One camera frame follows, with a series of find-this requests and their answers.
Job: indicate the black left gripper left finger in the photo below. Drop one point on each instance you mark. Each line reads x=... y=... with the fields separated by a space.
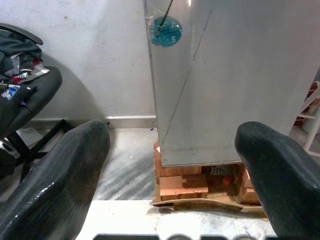
x=57 y=180

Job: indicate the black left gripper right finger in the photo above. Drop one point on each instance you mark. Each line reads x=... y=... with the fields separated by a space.
x=282 y=180

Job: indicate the silver fridge door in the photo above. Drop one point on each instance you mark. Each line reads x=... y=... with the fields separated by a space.
x=237 y=87

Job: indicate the small orange object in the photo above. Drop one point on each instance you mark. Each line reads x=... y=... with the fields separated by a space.
x=226 y=180

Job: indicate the black item with white stripes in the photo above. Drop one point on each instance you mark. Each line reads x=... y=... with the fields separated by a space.
x=221 y=171

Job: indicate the white metal rack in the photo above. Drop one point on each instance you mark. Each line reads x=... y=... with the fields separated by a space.
x=311 y=117

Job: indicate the black office chair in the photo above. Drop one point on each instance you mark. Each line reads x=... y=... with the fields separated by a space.
x=37 y=100

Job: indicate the pile of dark clothes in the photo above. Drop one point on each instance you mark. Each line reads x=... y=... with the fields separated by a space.
x=17 y=57

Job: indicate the round teal energy sticker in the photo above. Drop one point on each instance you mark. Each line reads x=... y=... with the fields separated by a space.
x=170 y=37

